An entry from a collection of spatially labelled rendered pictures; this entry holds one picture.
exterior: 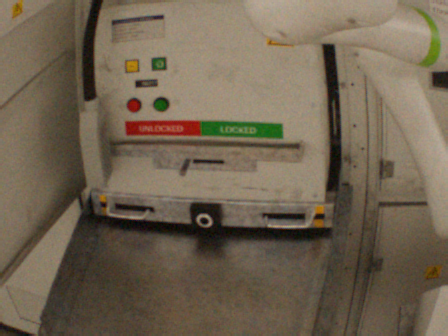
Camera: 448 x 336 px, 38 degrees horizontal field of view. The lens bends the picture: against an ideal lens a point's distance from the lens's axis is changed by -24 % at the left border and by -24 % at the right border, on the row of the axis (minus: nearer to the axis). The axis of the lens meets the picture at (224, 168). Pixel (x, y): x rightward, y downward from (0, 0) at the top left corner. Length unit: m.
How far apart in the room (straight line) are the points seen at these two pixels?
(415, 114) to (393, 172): 0.51
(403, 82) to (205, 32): 0.45
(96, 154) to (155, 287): 0.30
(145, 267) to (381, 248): 0.64
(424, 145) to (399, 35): 0.38
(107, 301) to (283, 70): 0.59
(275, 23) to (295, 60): 0.67
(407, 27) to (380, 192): 0.89
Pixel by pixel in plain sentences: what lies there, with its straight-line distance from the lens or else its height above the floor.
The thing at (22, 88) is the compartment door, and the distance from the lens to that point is 1.63.
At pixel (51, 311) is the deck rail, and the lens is 1.50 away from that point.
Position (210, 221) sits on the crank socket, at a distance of 1.68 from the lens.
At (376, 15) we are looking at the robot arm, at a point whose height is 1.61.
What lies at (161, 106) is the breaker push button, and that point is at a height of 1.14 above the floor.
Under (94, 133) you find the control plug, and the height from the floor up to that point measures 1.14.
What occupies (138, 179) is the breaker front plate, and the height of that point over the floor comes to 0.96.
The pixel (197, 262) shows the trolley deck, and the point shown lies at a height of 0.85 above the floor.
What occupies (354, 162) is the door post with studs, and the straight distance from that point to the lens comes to 1.82.
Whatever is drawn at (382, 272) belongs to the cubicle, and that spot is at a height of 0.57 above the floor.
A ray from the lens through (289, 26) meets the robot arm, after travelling 0.84.
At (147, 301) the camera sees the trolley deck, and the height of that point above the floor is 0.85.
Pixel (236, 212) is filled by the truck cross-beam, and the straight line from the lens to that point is 1.69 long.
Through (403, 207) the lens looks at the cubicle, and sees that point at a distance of 1.87.
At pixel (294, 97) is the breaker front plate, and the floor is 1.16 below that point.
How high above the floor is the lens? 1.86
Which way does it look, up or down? 32 degrees down
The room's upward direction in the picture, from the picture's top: 4 degrees counter-clockwise
